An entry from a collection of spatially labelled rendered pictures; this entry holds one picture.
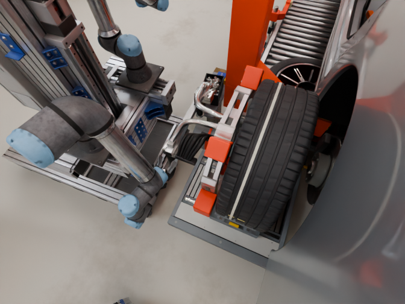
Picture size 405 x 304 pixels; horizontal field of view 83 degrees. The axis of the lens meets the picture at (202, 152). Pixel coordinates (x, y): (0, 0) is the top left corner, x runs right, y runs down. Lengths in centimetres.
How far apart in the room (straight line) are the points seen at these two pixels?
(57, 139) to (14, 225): 174
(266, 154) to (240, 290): 123
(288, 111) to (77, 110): 66
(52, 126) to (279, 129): 66
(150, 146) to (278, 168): 129
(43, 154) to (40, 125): 7
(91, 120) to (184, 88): 187
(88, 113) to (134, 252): 136
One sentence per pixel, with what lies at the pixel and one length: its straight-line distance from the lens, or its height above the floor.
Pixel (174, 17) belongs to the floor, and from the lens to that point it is 349.
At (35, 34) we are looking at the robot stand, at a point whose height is 127.
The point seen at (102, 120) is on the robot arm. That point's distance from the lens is 74.
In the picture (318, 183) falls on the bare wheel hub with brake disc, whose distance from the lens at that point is 112.
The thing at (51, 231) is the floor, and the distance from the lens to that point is 220.
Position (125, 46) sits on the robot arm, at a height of 104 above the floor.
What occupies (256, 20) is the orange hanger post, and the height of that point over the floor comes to 118.
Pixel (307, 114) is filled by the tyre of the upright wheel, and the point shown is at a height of 118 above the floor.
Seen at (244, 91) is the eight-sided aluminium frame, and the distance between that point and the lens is 96.
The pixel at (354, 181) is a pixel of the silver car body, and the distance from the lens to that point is 56.
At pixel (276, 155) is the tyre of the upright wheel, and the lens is 80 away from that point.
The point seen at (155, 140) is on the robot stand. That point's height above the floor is 21.
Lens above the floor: 182
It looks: 62 degrees down
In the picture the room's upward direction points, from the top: 3 degrees counter-clockwise
